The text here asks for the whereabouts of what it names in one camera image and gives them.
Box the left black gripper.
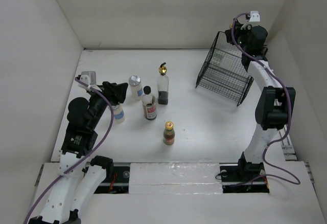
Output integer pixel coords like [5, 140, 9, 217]
[87, 80, 127, 128]

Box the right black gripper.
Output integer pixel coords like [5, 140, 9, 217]
[225, 21, 253, 52]

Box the silver-lid spice jar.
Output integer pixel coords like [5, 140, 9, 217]
[112, 103, 125, 123]
[128, 75, 143, 101]

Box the black-cap soy sauce bottle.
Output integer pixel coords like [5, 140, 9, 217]
[142, 86, 157, 120]

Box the dark-liquid gold-spout glass bottle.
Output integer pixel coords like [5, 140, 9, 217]
[157, 62, 169, 105]

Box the small red sauce bottle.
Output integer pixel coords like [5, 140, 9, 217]
[163, 121, 175, 145]

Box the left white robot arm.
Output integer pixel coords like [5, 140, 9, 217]
[24, 77, 128, 223]

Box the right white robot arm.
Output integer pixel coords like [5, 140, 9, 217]
[219, 19, 296, 187]

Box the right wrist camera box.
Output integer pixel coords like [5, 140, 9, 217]
[246, 11, 261, 25]

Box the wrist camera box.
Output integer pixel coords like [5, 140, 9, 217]
[78, 71, 97, 88]
[246, 11, 261, 25]

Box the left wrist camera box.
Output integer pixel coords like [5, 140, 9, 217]
[78, 71, 97, 88]

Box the black wire rack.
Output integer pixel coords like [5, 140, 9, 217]
[196, 31, 254, 106]

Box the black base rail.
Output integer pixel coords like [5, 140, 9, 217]
[95, 163, 269, 194]

